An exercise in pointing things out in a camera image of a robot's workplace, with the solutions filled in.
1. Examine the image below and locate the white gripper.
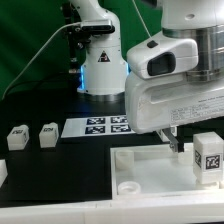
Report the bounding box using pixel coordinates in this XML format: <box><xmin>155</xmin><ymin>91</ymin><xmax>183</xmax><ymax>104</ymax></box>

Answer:
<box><xmin>125</xmin><ymin>73</ymin><xmax>224</xmax><ymax>153</ymax></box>

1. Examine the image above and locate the white square tabletop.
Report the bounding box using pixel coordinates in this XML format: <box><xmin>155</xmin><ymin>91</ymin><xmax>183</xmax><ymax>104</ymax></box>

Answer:
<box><xmin>110</xmin><ymin>143</ymin><xmax>220</xmax><ymax>199</ymax></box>

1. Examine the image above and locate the white cable right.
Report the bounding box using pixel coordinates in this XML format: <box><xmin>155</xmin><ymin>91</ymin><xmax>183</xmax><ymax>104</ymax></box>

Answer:
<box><xmin>131</xmin><ymin>0</ymin><xmax>153</xmax><ymax>39</ymax></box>

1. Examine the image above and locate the white obstacle bar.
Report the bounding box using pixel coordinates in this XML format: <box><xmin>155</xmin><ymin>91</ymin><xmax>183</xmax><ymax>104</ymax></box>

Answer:
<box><xmin>0</xmin><ymin>160</ymin><xmax>8</xmax><ymax>188</ymax></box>
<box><xmin>0</xmin><ymin>192</ymin><xmax>224</xmax><ymax>224</ymax></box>

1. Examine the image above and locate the white fiducial marker sheet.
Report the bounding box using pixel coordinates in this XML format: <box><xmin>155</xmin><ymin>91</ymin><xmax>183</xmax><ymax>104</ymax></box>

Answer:
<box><xmin>61</xmin><ymin>115</ymin><xmax>134</xmax><ymax>138</ymax></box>

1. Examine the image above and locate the white front obstacle bar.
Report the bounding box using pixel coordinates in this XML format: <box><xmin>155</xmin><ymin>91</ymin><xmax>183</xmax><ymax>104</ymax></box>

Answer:
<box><xmin>0</xmin><ymin>192</ymin><xmax>224</xmax><ymax>224</ymax></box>

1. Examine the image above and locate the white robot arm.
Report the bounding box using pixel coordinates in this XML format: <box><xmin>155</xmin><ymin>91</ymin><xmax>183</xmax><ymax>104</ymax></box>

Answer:
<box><xmin>69</xmin><ymin>0</ymin><xmax>224</xmax><ymax>151</ymax></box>

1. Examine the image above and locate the white left obstacle bar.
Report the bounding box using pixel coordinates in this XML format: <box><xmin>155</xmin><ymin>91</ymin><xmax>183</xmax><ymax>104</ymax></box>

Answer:
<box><xmin>0</xmin><ymin>160</ymin><xmax>8</xmax><ymax>188</ymax></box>

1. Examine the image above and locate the white cable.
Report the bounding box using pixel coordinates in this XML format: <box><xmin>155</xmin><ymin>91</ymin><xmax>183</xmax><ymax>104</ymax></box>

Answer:
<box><xmin>0</xmin><ymin>22</ymin><xmax>81</xmax><ymax>101</ymax></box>
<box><xmin>131</xmin><ymin>0</ymin><xmax>153</xmax><ymax>39</ymax></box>

